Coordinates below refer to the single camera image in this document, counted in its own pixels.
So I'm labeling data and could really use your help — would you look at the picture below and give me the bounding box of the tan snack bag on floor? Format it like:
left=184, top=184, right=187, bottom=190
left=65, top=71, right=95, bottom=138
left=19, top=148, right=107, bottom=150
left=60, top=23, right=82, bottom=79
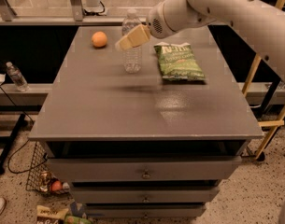
left=36, top=205, right=68, bottom=224

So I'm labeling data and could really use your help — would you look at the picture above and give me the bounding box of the black floor cable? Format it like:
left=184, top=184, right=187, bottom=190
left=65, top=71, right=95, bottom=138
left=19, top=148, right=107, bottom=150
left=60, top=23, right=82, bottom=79
left=0, top=77, right=49, bottom=175

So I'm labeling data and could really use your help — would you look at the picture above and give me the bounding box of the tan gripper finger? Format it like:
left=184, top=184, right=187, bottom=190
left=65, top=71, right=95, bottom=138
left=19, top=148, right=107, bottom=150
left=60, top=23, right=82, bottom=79
left=115, top=24, right=150, bottom=51

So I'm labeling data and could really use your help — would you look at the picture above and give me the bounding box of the yellow wooden frame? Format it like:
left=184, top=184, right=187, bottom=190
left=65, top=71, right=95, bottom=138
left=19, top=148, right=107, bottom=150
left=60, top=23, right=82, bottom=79
left=242, top=0, right=285, bottom=161

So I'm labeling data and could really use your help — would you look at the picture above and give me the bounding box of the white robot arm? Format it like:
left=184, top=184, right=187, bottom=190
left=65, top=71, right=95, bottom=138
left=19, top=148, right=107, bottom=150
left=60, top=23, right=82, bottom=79
left=115, top=0, right=285, bottom=81

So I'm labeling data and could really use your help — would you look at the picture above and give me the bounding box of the clear plastic water bottle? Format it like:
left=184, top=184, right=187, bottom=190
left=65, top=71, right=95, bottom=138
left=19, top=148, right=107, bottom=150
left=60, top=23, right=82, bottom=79
left=121, top=8, right=142, bottom=74

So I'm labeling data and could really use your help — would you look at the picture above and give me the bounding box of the black metal stand leg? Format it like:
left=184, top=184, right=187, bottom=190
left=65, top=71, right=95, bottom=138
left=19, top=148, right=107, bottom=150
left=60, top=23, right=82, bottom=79
left=0, top=114, right=25, bottom=175

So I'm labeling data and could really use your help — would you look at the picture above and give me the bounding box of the green snack bag on floor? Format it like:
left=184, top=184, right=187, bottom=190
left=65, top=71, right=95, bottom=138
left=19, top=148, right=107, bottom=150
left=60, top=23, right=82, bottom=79
left=64, top=215, right=92, bottom=224

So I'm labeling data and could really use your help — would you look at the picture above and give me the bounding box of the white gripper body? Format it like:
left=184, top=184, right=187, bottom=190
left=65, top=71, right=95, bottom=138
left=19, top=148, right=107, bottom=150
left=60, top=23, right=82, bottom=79
left=146, top=2, right=176, bottom=38

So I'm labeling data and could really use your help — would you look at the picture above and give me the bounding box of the green chip bag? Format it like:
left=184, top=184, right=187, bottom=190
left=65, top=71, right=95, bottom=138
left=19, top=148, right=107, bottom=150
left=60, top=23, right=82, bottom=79
left=154, top=42, right=206, bottom=81

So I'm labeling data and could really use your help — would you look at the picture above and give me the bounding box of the orange fruit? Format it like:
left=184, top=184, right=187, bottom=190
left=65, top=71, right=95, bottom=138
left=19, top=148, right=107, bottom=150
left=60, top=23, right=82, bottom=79
left=92, top=32, right=107, bottom=48

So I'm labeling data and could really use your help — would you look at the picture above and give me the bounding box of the grey drawer cabinet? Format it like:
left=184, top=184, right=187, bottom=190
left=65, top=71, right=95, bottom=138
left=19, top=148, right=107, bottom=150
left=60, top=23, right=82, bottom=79
left=30, top=27, right=262, bottom=218

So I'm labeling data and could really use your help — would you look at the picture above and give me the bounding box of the small water bottle on ledge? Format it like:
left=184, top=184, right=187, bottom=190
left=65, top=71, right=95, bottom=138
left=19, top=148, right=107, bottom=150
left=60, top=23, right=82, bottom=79
left=6, top=62, right=29, bottom=91

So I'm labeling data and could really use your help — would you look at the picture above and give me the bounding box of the orange ball in basket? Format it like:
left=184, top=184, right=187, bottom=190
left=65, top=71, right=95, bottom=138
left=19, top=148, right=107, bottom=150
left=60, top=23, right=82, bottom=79
left=50, top=180, right=63, bottom=191

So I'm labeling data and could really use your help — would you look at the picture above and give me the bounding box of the black wire basket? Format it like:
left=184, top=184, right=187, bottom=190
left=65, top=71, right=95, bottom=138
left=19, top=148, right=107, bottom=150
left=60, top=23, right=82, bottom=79
left=26, top=144, right=69, bottom=196

